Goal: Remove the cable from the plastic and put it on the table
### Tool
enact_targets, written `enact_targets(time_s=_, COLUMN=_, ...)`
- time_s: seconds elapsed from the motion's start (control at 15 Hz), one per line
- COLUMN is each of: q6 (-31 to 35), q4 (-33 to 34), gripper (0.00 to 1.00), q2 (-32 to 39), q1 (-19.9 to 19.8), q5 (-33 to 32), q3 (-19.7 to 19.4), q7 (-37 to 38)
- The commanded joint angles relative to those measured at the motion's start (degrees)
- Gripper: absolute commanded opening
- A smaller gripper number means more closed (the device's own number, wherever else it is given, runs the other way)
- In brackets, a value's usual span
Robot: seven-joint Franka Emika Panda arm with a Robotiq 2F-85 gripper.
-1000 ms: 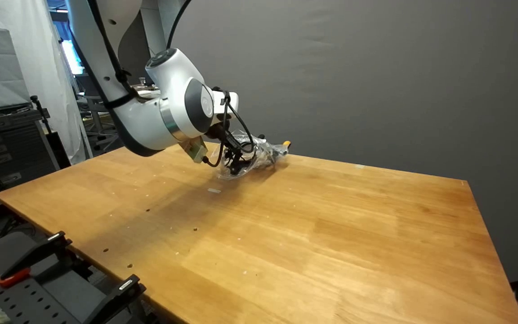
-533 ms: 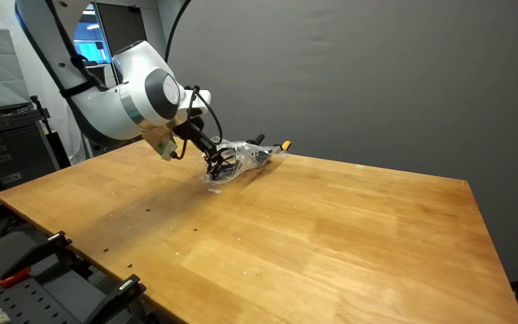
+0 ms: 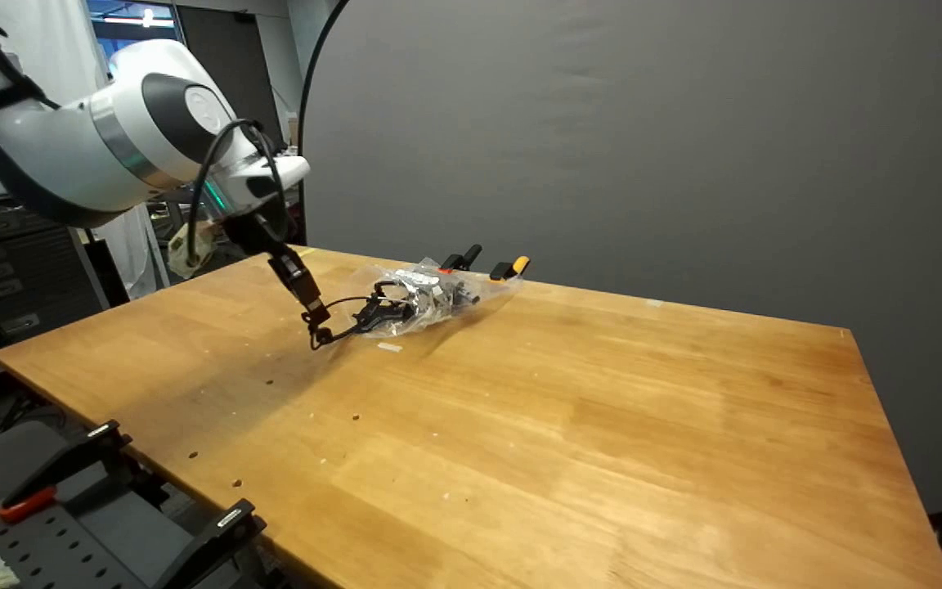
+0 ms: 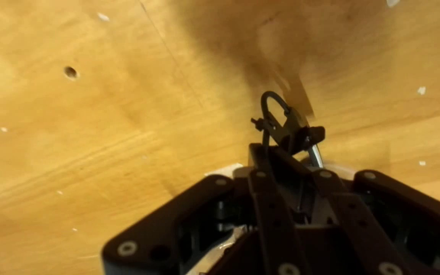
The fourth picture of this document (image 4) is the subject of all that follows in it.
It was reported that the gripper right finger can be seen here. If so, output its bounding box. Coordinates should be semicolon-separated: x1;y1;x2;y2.
275;147;440;275

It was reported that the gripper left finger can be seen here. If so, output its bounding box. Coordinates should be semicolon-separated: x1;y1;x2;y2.
101;143;305;275

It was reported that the clear plastic bag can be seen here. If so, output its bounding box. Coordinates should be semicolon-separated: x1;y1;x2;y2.
188;71;358;275

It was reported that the black cable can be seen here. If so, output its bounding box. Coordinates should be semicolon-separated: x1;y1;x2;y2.
251;91;326;155

